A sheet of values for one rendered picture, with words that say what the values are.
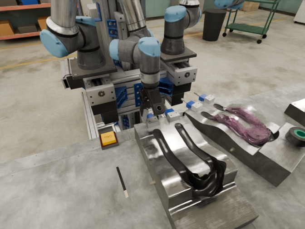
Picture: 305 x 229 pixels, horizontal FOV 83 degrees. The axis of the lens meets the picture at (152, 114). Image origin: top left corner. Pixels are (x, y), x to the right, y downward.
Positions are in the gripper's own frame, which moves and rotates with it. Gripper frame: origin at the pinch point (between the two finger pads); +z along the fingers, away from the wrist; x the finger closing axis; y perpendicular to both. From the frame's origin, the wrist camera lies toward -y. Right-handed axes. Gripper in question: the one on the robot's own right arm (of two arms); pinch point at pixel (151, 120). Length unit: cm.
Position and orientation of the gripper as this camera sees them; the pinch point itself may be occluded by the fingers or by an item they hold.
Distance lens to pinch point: 79.6
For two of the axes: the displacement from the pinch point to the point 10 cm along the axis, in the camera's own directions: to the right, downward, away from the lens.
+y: -3.6, -6.2, 7.0
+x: -9.3, 2.4, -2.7
